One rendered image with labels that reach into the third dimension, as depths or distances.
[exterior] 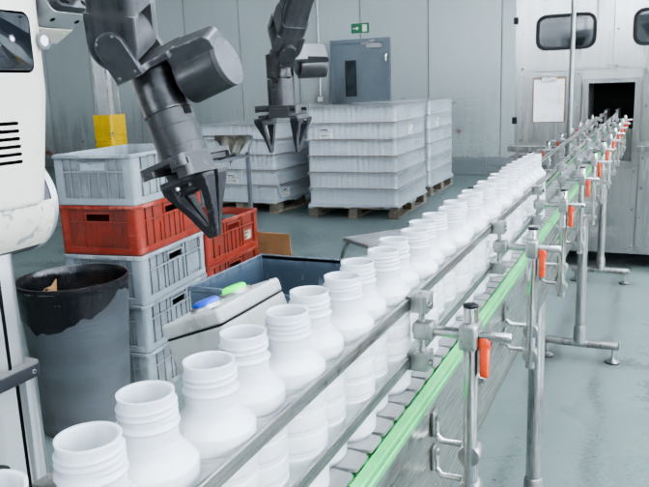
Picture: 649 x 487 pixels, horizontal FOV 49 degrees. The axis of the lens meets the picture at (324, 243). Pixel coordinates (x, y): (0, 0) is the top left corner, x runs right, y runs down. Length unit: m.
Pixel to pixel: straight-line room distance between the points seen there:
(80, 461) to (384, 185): 7.12
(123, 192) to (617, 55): 3.56
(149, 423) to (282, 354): 0.17
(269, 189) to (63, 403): 5.40
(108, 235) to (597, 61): 3.57
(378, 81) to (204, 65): 10.81
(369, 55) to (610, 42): 6.67
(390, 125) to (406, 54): 4.22
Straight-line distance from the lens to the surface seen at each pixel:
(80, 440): 0.44
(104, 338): 2.98
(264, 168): 8.12
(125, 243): 3.25
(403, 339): 0.82
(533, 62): 5.50
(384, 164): 7.45
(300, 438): 0.61
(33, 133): 1.16
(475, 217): 1.19
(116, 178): 3.20
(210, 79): 0.82
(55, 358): 3.00
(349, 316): 0.69
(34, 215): 1.16
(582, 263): 3.64
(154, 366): 3.38
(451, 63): 11.31
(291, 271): 1.76
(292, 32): 1.43
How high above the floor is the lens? 1.34
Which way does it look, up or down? 12 degrees down
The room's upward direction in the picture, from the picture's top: 2 degrees counter-clockwise
